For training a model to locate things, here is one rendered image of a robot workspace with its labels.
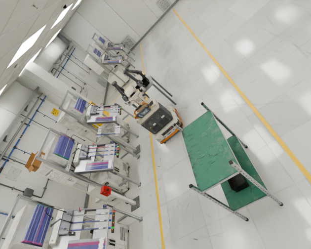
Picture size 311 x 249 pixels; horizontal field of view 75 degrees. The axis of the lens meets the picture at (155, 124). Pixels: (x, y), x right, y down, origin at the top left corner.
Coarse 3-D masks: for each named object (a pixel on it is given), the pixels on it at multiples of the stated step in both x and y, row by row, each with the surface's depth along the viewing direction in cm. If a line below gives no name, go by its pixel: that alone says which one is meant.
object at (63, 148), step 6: (60, 138) 395; (66, 138) 403; (60, 144) 383; (66, 144) 394; (72, 144) 405; (54, 150) 376; (60, 150) 375; (66, 150) 385; (60, 156) 369; (66, 156) 377
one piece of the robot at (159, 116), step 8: (152, 104) 385; (160, 104) 400; (152, 112) 386; (160, 112) 389; (168, 112) 405; (136, 120) 397; (144, 120) 394; (152, 120) 396; (160, 120) 400; (168, 120) 402; (152, 128) 408; (160, 128) 412
